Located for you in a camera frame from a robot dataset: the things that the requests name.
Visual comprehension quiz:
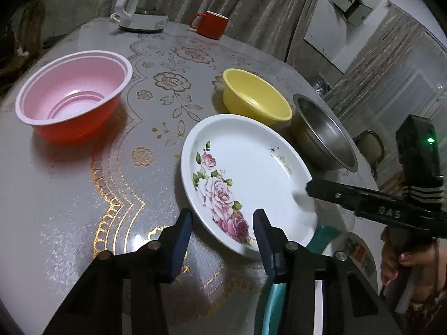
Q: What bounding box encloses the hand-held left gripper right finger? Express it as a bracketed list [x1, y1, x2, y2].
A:
[252, 209, 402, 335]

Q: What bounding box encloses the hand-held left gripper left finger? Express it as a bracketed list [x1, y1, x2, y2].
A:
[44, 209, 194, 335]

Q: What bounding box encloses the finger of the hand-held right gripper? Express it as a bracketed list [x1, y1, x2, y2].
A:
[306, 179, 381, 217]

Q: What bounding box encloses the stainless steel bowl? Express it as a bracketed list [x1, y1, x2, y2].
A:
[293, 93, 359, 172]

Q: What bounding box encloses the white plate with pink roses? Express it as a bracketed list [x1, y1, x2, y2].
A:
[180, 114, 318, 259]

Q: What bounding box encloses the yellow plastic bowl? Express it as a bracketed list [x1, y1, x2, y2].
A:
[222, 68, 293, 127]

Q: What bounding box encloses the person's right forearm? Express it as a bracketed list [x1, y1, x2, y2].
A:
[394, 269, 447, 335]

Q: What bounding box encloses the person's right hand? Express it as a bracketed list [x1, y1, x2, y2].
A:
[381, 227, 438, 284]

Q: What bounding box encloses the round-backed chair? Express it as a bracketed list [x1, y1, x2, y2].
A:
[354, 130, 385, 178]

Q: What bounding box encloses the floral lace tablecloth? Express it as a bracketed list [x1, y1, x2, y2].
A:
[0, 17, 379, 335]

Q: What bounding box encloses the sheer window curtain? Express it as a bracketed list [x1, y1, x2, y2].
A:
[325, 3, 447, 189]

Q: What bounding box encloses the red bowl with pink inside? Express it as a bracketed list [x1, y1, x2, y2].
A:
[15, 51, 133, 143]

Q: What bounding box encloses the beige patterned curtain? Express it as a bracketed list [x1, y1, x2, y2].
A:
[94, 0, 336, 70]

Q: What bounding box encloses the red mug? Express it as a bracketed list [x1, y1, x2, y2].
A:
[189, 11, 229, 40]

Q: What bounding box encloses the white electric kettle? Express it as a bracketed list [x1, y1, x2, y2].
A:
[110, 0, 168, 33]

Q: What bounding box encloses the ornate wooden chair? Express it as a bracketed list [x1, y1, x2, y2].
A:
[0, 0, 46, 88]

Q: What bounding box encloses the grey wall electrical box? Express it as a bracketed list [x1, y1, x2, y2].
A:
[330, 0, 372, 27]

